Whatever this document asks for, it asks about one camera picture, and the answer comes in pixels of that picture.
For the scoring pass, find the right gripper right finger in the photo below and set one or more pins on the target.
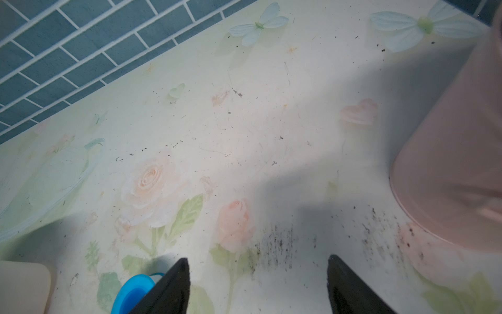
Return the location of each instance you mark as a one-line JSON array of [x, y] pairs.
[[348, 293]]

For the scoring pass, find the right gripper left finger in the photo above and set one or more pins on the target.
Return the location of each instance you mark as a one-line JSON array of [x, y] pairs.
[[171, 293]]

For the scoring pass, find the blue tape roll small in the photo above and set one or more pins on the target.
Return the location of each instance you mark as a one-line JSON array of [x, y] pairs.
[[133, 291]]

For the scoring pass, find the white storage box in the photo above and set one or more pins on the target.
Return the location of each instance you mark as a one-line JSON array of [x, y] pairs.
[[25, 287]]

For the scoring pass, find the pink pen cup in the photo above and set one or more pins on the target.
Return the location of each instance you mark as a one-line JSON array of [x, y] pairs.
[[447, 177]]

